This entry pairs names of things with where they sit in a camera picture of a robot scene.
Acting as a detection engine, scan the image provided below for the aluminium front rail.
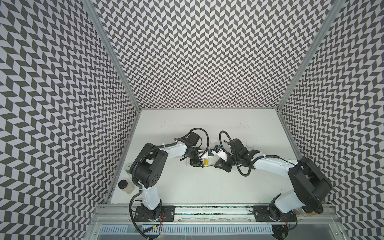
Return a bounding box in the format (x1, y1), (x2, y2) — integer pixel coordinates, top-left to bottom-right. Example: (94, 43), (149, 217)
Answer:
(90, 204), (341, 225)

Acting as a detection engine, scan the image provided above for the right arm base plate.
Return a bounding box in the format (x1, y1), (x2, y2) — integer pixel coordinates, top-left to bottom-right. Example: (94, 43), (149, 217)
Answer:
(249, 205), (298, 223)

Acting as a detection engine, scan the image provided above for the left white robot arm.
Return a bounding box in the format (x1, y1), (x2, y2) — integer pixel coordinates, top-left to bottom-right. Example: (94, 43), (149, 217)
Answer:
(130, 130), (210, 221)

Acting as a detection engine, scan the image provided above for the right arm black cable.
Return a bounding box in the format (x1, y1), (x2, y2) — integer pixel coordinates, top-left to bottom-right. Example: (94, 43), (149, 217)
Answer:
(218, 130), (281, 177)

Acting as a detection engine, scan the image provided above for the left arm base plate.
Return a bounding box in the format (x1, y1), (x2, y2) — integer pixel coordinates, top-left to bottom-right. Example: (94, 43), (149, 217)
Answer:
(134, 204), (176, 222)

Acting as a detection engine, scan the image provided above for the brown jar black lid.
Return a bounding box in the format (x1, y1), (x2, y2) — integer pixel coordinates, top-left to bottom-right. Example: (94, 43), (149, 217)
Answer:
(118, 179), (136, 195)

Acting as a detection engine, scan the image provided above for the white remote with green buttons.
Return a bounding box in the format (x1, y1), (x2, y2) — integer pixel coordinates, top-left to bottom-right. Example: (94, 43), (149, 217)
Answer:
(203, 158), (218, 168)

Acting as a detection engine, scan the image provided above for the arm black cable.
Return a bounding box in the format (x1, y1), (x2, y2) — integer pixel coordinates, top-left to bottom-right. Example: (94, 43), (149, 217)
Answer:
(179, 127), (210, 163)
(218, 130), (281, 177)

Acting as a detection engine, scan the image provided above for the clear jar left side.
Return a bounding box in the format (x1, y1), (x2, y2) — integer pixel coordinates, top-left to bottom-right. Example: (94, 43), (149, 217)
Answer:
(124, 163), (132, 175)

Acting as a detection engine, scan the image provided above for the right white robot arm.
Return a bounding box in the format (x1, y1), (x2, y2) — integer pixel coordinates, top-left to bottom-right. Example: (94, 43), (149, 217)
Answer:
(211, 139), (332, 222)

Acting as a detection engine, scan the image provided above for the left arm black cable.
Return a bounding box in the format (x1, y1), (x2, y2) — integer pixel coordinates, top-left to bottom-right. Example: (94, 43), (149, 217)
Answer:
(179, 127), (210, 163)

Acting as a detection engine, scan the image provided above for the white ventilation grille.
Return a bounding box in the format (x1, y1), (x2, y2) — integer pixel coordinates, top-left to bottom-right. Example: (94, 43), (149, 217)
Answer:
(99, 224), (273, 236)

